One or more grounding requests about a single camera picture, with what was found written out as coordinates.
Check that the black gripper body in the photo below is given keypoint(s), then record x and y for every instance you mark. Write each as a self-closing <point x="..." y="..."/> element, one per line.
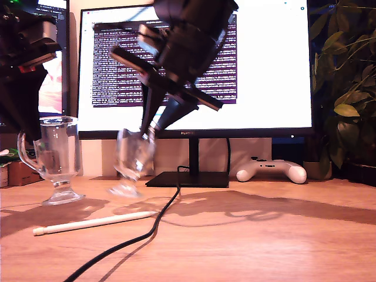
<point x="191" y="58"/>

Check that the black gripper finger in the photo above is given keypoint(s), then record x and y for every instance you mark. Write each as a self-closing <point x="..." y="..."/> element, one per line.
<point x="20" y="97"/>
<point x="173" y="114"/>
<point x="151" y="105"/>

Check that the small footed glass cup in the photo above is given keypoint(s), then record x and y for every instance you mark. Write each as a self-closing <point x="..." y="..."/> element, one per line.
<point x="132" y="164"/>
<point x="58" y="152"/>

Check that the white pen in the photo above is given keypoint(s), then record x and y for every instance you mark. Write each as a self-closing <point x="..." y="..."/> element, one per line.
<point x="88" y="224"/>

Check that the black monitor showing code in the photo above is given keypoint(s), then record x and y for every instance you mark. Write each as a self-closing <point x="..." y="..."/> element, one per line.
<point x="55" y="94"/>

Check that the green and white packet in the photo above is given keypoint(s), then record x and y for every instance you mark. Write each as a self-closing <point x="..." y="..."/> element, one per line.
<point x="8" y="155"/>

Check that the large black Huawei monitor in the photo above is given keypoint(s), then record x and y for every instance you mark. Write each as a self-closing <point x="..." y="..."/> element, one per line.
<point x="264" y="73"/>

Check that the brown cardboard box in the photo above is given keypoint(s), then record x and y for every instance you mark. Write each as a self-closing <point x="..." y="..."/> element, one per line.
<point x="20" y="176"/>

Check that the small white box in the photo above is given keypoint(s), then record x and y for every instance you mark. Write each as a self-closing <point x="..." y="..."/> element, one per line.
<point x="3" y="176"/>

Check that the white game controller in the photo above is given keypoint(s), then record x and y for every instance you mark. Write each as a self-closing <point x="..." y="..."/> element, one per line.
<point x="293" y="173"/>

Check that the pale plant pot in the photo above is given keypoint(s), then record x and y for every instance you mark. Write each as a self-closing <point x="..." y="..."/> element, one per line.
<point x="311" y="170"/>

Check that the green leafy houseplant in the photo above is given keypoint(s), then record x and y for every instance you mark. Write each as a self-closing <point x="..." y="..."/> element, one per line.
<point x="346" y="110"/>

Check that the black planter box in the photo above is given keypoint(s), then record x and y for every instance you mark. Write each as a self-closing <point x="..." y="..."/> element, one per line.
<point x="358" y="174"/>

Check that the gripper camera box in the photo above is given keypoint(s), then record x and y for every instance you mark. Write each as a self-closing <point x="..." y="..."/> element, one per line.
<point x="48" y="30"/>
<point x="149" y="38"/>

